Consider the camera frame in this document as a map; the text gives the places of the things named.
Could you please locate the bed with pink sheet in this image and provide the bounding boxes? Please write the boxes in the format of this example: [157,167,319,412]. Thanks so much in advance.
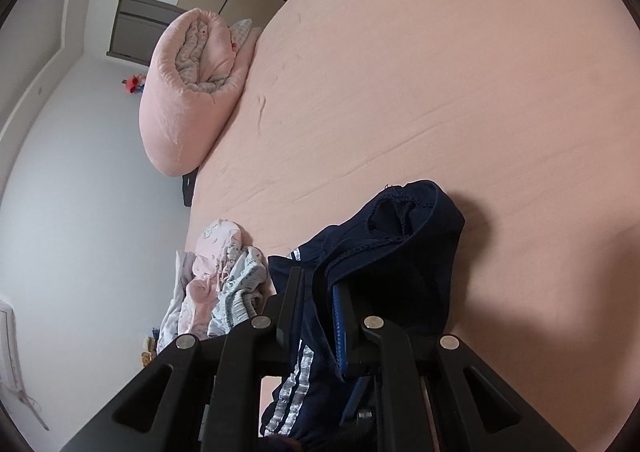
[185,0,640,452]

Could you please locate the pile of pastel clothes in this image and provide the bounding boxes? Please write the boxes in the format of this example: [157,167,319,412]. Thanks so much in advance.
[185,218,246,340]

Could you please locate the navy pants with silver stripes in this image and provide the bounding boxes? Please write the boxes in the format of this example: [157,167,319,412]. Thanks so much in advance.
[259,179,467,452]

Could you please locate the white printed garment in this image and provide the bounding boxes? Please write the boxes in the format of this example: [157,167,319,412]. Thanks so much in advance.
[207,246,269,338]

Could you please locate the grey door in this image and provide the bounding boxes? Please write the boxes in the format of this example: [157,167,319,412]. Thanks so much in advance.
[105,0,188,68]

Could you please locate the grey printed pillow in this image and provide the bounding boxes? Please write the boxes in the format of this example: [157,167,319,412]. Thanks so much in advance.
[229,18,253,53]

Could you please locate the rolled pink quilt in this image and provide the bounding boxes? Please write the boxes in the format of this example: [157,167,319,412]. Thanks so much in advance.
[139,9,261,178]

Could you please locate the white wall appliance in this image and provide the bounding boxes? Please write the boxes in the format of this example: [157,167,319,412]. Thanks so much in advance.
[0,299,51,433]

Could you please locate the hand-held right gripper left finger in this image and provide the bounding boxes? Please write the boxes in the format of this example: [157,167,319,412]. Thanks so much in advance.
[62,266,303,452]

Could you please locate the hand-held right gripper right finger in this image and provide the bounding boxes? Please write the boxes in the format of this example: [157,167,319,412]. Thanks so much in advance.
[331,282,578,452]

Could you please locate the light blue shirt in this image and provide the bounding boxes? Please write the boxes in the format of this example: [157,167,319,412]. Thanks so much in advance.
[156,252,196,355]

